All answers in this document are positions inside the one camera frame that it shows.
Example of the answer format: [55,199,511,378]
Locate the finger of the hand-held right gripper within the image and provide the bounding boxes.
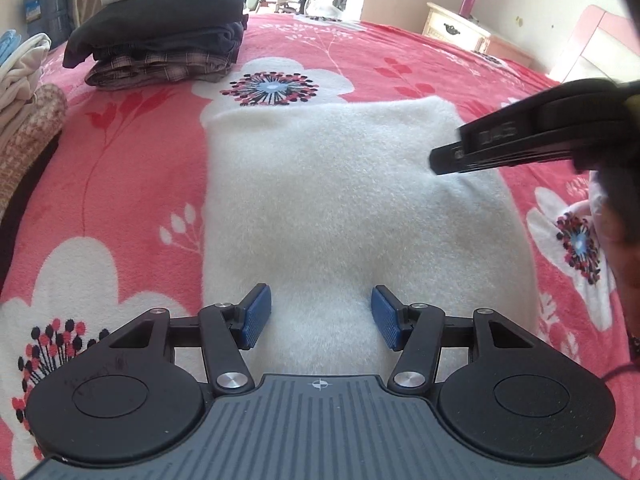
[429,79,626,177]

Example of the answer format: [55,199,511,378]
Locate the folded dark grey garment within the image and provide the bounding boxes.
[62,0,248,68]

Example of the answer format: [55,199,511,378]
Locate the folded blue jeans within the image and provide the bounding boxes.
[190,22,246,61]

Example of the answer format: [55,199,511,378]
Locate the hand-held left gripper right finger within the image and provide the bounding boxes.
[370,284,536,397]

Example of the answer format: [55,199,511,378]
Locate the folded cream garment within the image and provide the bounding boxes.
[0,32,53,126]

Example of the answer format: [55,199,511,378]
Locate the red floral blanket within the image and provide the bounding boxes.
[0,12,640,480]

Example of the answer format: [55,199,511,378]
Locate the white plastic bag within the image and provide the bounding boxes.
[307,0,351,18]

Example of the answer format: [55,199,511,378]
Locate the person's right hand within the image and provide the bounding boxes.
[597,195,640,341]

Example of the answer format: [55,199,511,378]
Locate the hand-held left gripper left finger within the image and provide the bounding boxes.
[107,282,273,396]

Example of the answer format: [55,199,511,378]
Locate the pink bed headboard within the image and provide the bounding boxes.
[557,4,640,86]

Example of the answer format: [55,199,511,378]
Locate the folded patterned knit garment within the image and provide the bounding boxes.
[0,84,68,206]

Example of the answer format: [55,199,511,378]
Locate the blue plastic crate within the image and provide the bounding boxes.
[22,0,68,43]

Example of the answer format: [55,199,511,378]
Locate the cream nightstand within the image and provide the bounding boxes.
[425,2,533,66]

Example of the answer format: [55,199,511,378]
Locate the folded light blue garment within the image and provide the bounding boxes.
[0,30,23,68]

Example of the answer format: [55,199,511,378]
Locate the white knit sweater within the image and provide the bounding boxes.
[202,97,543,396]

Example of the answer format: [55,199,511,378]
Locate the folded plaid shirt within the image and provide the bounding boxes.
[84,42,241,91]

